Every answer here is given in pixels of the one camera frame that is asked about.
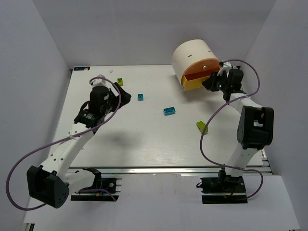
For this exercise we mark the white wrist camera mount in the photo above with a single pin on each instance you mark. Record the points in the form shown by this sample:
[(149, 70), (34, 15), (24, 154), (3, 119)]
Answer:
[(99, 81), (224, 66)]

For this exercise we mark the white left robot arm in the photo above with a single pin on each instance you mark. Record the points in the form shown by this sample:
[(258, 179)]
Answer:
[(50, 183)]

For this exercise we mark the long lime lego brick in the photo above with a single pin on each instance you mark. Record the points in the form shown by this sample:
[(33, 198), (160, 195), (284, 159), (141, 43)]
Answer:
[(202, 127)]

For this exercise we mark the lime square lego brick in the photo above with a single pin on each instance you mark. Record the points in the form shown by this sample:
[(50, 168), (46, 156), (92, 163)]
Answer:
[(120, 82)]

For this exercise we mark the white cylindrical drawer cabinet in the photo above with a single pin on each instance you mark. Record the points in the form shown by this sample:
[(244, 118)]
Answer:
[(188, 53)]

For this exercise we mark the yellow drawer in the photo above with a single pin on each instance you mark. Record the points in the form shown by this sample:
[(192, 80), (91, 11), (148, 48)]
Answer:
[(195, 80)]

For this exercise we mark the small teal lego brick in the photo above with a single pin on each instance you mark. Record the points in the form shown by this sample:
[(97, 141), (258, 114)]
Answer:
[(140, 97)]

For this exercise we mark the long teal lego brick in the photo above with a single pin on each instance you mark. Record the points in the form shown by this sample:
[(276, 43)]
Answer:
[(169, 111)]

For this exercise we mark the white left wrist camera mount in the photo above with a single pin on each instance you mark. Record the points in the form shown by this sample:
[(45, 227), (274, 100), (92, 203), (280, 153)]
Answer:
[(99, 81)]

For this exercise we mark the orange drawer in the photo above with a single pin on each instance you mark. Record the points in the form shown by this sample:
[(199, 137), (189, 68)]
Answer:
[(212, 64)]

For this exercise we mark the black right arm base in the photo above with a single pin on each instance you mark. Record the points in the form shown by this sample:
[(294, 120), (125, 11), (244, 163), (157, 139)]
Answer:
[(223, 189)]

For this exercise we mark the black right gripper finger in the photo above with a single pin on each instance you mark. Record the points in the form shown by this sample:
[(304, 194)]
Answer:
[(207, 84), (215, 75)]

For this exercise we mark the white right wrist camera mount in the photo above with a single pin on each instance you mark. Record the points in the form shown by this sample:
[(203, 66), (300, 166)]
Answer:
[(224, 66)]

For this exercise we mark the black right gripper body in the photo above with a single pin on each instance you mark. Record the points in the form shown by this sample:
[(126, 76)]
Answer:
[(214, 82)]

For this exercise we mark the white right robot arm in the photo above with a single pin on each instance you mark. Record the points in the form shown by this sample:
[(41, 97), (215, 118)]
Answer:
[(255, 128)]

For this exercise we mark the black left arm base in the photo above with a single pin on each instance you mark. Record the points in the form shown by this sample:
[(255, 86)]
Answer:
[(103, 189)]

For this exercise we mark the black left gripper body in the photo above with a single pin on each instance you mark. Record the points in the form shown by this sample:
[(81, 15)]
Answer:
[(118, 96)]

